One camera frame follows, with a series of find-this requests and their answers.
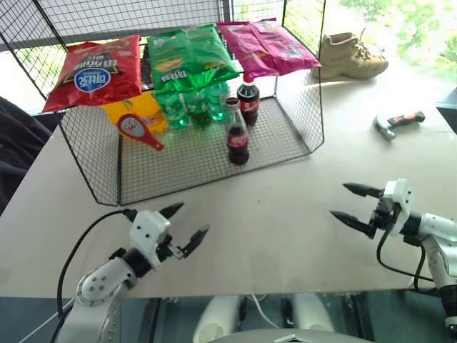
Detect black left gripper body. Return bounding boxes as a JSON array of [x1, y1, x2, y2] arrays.
[[155, 232, 185, 264]]

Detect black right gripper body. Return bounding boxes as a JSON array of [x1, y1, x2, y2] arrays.
[[369, 195, 401, 235]]

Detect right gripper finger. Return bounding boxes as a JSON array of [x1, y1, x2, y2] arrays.
[[329, 209, 378, 240], [342, 182, 386, 199]]

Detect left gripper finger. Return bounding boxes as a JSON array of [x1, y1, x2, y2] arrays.
[[179, 224, 211, 259], [159, 202, 185, 220]]

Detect red bottle opener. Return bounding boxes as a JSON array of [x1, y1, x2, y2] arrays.
[[116, 114, 166, 152]]

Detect glass cola bottle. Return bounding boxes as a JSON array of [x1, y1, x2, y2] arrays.
[[224, 97, 251, 166]]

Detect plastic cola bottle red cap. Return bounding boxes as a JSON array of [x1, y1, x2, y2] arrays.
[[236, 73, 261, 127]]

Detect white rounded robot leg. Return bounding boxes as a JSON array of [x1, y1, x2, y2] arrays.
[[291, 292, 336, 334], [194, 295, 244, 343]]

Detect yellow snack bag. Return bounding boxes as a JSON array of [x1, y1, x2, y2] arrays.
[[101, 93, 169, 135]]

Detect dark block at table edge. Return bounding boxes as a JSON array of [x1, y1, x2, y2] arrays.
[[434, 84, 457, 135]]

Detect grey robot torso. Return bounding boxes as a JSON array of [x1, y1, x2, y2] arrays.
[[213, 329, 376, 343]]

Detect tan boot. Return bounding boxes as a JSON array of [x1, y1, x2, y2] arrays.
[[311, 31, 390, 80]]

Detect green chip bag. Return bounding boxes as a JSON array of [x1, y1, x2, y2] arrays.
[[146, 24, 241, 96]]

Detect red chip bag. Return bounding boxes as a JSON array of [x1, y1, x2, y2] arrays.
[[41, 34, 143, 114]]

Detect dark cloth shape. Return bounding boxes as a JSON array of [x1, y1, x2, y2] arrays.
[[0, 95, 55, 217]]

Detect magenta chip bag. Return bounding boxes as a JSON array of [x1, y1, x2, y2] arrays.
[[216, 18, 322, 80]]

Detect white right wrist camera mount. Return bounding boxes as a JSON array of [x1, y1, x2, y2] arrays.
[[382, 178, 413, 237]]

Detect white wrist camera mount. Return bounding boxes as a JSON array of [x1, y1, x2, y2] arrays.
[[129, 209, 172, 267], [382, 178, 413, 237]]

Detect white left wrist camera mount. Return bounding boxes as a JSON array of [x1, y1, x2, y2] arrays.
[[129, 209, 172, 267]]

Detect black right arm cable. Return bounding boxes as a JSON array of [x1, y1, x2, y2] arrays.
[[376, 228, 435, 291]]

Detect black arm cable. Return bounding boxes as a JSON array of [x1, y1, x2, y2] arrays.
[[376, 228, 435, 291], [49, 208, 139, 343]]

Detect black wire mesh rack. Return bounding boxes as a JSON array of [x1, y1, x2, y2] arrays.
[[0, 0, 327, 207]]

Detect black red handled hammer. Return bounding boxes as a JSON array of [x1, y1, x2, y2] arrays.
[[373, 111, 426, 141]]

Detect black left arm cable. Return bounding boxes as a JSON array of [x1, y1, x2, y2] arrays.
[[49, 208, 139, 343]]

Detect thin white cable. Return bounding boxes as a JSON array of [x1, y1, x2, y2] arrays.
[[248, 294, 280, 330]]

